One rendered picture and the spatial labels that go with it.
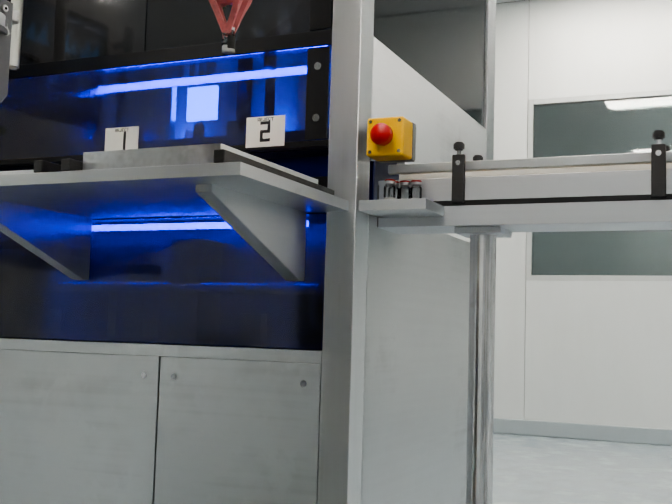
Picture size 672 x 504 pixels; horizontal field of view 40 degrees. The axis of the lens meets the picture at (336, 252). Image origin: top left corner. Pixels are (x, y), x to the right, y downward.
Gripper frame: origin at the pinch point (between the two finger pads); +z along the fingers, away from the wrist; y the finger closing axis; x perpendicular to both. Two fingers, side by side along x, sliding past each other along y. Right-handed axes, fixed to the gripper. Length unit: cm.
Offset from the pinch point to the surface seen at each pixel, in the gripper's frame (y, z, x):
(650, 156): 22, 18, -71
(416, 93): 54, -2, -28
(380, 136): 17.4, 14.8, -23.7
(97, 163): -5.6, 23.1, 19.6
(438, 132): 69, 3, -32
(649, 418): 463, 102, -147
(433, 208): 23.0, 27.1, -32.9
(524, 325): 484, 44, -72
